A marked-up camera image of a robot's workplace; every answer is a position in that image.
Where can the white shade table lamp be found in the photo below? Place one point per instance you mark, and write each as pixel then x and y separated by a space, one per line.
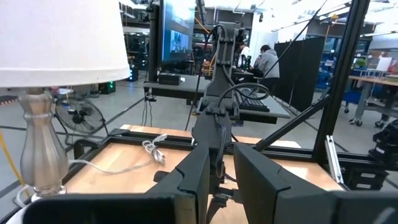
pixel 62 37

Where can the black room partition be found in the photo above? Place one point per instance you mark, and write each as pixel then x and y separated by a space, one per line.
pixel 298 71

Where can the black computer monitor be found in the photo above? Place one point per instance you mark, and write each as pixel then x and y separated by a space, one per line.
pixel 178 31

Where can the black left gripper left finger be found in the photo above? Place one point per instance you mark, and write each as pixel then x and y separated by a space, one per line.
pixel 186 186

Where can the computer tower blue lights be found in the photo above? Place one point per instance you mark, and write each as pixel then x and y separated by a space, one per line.
pixel 133 73

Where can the person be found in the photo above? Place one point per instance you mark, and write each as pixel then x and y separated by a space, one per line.
pixel 245 53
pixel 269 62

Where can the black floor fan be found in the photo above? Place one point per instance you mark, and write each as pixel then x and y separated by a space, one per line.
pixel 79 115

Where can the black aluminium table frame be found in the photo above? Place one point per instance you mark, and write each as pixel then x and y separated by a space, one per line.
pixel 340 77

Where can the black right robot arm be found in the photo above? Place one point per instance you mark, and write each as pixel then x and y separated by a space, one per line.
pixel 228 62

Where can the small black box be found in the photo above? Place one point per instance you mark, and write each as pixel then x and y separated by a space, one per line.
pixel 169 79

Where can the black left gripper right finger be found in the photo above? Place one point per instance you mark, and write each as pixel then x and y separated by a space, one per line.
pixel 264 186

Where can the wooden top work table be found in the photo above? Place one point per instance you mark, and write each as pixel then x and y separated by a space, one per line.
pixel 373 80

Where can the black camera device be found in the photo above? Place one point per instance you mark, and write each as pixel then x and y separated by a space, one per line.
pixel 385 143

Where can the black keyboard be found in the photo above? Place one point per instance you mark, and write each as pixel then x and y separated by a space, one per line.
pixel 255 104

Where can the silver aluminium bracket bar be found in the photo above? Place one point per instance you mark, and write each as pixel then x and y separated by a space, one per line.
pixel 334 158

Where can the grey monitor desk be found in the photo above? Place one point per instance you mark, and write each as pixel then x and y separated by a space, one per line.
pixel 186 87

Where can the white paper sheet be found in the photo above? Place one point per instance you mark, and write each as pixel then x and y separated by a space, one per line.
pixel 287 144

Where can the grey keyboard desk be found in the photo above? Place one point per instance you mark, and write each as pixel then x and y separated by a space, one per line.
pixel 276 113

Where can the black box green light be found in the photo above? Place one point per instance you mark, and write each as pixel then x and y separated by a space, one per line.
pixel 107 87

